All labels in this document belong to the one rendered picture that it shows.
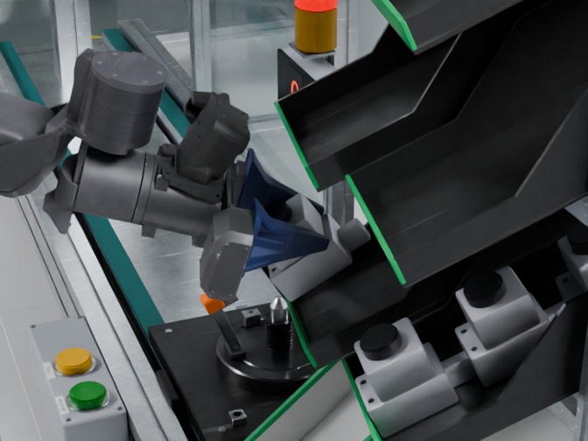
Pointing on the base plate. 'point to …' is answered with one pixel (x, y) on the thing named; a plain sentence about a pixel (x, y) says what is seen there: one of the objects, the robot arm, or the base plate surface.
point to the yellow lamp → (315, 31)
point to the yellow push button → (73, 360)
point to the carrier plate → (208, 377)
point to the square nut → (237, 417)
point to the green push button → (87, 395)
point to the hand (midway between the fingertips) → (284, 219)
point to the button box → (45, 380)
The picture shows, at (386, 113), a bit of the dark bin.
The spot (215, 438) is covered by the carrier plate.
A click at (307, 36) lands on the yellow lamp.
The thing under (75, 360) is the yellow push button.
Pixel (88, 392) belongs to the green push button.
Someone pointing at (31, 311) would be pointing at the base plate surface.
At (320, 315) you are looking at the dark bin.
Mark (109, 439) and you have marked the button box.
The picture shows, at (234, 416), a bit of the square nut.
